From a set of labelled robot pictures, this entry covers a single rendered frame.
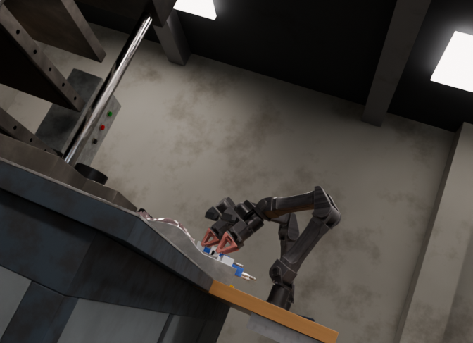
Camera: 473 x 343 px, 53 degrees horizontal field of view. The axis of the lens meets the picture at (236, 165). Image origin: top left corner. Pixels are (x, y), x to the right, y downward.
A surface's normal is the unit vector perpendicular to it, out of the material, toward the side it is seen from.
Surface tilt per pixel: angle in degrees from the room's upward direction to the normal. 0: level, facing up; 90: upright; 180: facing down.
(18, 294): 90
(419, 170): 90
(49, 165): 90
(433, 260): 90
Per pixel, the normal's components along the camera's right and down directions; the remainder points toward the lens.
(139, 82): -0.11, -0.35
